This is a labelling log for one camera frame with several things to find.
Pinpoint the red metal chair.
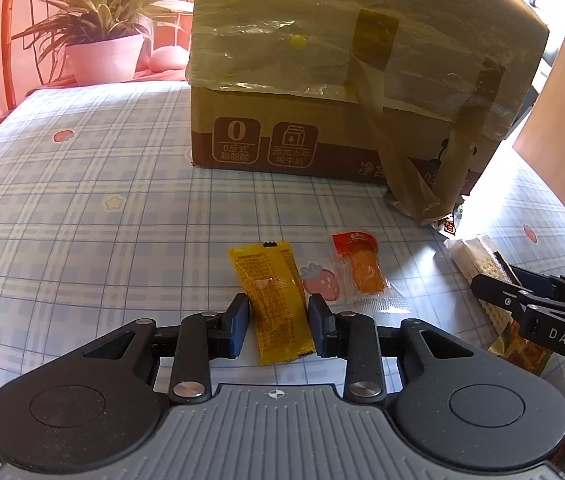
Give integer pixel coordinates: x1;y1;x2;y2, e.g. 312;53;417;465
0;0;75;124

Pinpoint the white soda cracker pack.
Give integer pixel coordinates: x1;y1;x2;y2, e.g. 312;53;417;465
444;235;513;335

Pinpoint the taped cardboard box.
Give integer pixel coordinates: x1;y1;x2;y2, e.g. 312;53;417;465
187;0;549;223

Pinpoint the orange cracker snack pack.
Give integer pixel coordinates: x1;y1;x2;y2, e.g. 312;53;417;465
488;318;553;376

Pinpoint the red orange snack packet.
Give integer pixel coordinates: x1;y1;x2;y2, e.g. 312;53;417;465
331;231;387;295

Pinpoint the yellow snack packet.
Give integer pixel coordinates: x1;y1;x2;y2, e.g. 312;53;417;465
228;242;315;366

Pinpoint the plaid strawberry bed sheet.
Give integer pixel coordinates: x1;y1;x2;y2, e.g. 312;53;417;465
0;79;565;480

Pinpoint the red white small packet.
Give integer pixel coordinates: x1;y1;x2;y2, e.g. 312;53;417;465
432;210;463;237

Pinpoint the potted green plant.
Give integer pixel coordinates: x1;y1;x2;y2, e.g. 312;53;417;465
18;0;192;58

